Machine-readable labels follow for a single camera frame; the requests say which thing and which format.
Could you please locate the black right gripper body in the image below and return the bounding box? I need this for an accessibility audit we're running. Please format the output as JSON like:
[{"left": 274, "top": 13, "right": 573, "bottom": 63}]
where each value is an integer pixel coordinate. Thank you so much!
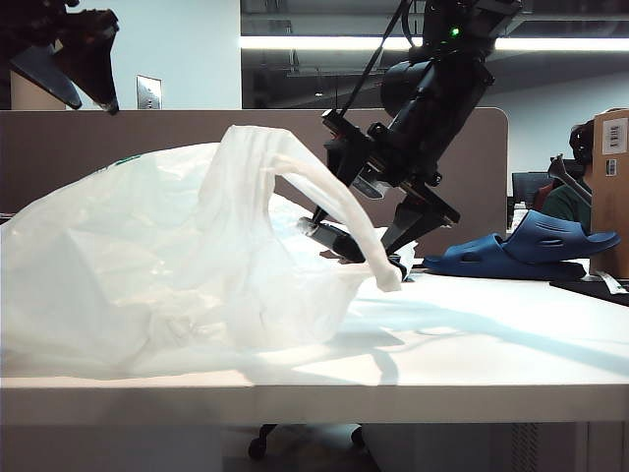
[{"left": 321, "top": 105, "right": 476, "bottom": 228}]

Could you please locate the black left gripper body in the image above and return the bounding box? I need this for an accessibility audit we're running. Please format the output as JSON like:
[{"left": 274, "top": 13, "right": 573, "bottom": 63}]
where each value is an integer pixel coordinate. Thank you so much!
[{"left": 0, "top": 0, "right": 121, "bottom": 55}]

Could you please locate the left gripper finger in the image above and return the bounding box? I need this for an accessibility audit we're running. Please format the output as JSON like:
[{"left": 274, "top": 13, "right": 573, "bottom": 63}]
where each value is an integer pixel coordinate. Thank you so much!
[
  {"left": 9, "top": 44, "right": 84, "bottom": 110},
  {"left": 56, "top": 33, "right": 121, "bottom": 117}
]

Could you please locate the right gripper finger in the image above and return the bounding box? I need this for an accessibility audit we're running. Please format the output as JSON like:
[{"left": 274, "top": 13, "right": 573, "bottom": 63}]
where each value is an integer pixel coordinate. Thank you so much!
[
  {"left": 310, "top": 142, "right": 368, "bottom": 226},
  {"left": 379, "top": 194, "right": 462, "bottom": 258}
]

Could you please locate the black power bank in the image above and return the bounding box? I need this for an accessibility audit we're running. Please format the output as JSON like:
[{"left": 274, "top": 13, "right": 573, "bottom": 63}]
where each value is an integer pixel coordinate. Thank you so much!
[{"left": 303, "top": 219, "right": 368, "bottom": 265}]

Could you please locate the white plastic shopping bag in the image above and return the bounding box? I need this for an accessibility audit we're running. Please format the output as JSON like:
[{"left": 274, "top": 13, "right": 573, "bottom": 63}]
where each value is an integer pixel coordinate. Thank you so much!
[{"left": 0, "top": 124, "right": 405, "bottom": 384}]

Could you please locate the blue foam slipper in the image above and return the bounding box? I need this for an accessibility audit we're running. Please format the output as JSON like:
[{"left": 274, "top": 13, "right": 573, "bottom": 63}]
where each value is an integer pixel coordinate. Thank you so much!
[
  {"left": 505, "top": 209, "right": 622, "bottom": 266},
  {"left": 422, "top": 234, "right": 587, "bottom": 283}
]

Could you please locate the brown desk partition panel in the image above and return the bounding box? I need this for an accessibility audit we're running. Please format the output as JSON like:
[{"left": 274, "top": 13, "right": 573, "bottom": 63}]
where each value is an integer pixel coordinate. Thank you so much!
[{"left": 0, "top": 107, "right": 510, "bottom": 261}]

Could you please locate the black computer monitor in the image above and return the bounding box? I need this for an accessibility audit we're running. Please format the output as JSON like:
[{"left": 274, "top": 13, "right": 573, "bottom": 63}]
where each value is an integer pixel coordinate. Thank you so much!
[{"left": 511, "top": 171, "right": 554, "bottom": 199}]

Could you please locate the long ceiling light strip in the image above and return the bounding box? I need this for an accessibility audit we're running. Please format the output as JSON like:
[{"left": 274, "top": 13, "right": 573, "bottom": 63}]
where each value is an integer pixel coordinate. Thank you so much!
[{"left": 239, "top": 36, "right": 629, "bottom": 53}]

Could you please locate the seated person in green shirt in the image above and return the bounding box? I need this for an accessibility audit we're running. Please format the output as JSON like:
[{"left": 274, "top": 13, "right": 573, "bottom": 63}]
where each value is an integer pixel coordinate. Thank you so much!
[{"left": 540, "top": 120, "right": 596, "bottom": 232}]

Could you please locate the grey and red office chair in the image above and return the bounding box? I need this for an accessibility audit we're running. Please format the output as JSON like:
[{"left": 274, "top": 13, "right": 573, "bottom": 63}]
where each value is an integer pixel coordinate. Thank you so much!
[{"left": 535, "top": 152, "right": 594, "bottom": 207}]

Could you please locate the black table mat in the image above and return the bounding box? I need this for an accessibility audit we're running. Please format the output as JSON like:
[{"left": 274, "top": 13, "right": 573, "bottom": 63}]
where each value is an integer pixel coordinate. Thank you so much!
[{"left": 548, "top": 277, "right": 629, "bottom": 310}]

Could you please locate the cardboard box with labels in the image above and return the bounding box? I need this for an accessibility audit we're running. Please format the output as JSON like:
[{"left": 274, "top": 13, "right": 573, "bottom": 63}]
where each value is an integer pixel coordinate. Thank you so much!
[{"left": 589, "top": 108, "right": 629, "bottom": 279}]

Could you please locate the white paper strip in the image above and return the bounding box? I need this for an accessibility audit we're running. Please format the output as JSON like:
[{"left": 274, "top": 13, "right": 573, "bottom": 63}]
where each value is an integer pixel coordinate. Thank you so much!
[{"left": 594, "top": 271, "right": 629, "bottom": 297}]

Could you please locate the metal wall switch plate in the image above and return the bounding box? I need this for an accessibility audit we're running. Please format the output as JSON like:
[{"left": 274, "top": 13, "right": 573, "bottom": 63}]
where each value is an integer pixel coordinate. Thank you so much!
[{"left": 136, "top": 76, "right": 165, "bottom": 112}]

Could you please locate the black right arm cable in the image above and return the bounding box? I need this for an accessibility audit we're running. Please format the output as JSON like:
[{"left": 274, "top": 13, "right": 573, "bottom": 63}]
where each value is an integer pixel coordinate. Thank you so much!
[{"left": 338, "top": 0, "right": 429, "bottom": 122}]

